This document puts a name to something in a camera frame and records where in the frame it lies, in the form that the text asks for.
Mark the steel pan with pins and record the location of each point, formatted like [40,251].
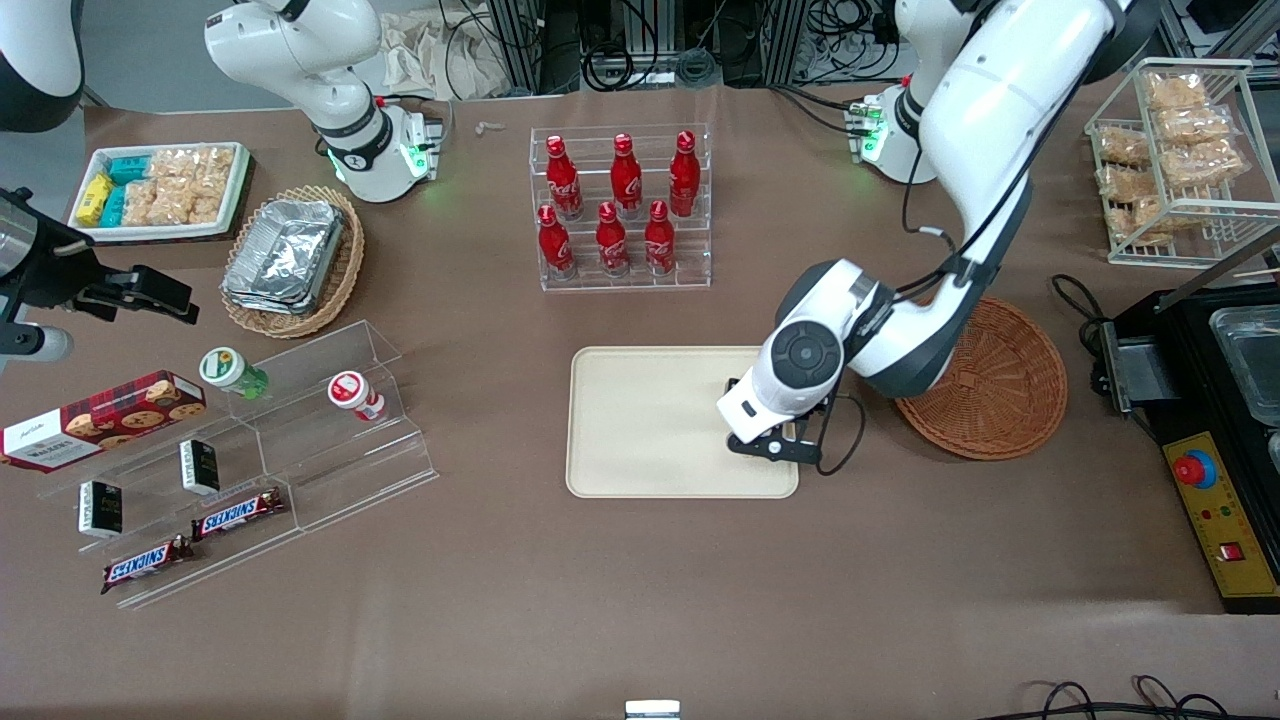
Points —
[1250,360]

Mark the teal snack pack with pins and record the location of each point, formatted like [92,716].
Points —
[114,207]
[130,169]

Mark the Snickers chocolate bar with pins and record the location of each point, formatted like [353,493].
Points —
[145,564]
[238,514]

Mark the clear acrylic bottle rack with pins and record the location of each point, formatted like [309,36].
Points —
[700,200]

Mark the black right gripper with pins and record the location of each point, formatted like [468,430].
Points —
[52,274]

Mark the red cap drink bottle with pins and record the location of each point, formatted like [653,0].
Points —
[352,393]

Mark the aluminium frame post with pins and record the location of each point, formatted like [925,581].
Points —
[785,40]
[515,45]

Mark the black machine housing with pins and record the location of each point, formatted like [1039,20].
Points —
[1190,330]

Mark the red tartan cookie box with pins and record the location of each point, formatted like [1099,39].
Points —
[100,420]

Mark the yellow control panel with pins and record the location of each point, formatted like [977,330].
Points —
[1225,520]

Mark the red cola bottle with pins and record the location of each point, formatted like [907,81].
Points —
[555,245]
[612,243]
[660,240]
[684,175]
[563,180]
[626,178]

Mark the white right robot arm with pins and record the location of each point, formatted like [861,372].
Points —
[300,50]

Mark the clear fried snack pack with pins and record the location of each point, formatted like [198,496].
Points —
[1175,90]
[1192,125]
[1122,146]
[1128,183]
[1145,220]
[1205,163]

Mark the aluminium foil container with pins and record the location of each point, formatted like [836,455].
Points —
[265,304]
[285,250]

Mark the oval light wicker basket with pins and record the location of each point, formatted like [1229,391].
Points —
[345,270]

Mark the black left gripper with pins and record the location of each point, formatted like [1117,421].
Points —
[731,383]

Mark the clear rice cracker pack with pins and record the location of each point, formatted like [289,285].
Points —
[206,202]
[215,165]
[170,202]
[172,164]
[140,203]

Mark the crumpled beige cloth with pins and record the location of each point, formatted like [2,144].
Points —
[430,55]

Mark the white snack tray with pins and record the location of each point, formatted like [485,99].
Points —
[150,233]

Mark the red emergency stop button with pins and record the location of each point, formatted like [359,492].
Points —
[1196,468]

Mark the beige rectangular tray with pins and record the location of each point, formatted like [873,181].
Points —
[650,420]

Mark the small white clip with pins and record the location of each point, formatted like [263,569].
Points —
[490,127]

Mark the yellow snack pack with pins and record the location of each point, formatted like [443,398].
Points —
[93,200]

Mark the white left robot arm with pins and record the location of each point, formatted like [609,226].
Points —
[1000,100]

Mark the round brown wicker basket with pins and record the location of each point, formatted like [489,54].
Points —
[1010,390]

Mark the small black box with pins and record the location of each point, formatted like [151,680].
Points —
[200,466]
[100,508]

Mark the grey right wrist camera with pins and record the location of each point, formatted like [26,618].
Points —
[35,345]

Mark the clear acrylic step display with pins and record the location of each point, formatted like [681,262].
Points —
[340,470]

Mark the green cap drink bottle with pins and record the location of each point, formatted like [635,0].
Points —
[228,370]

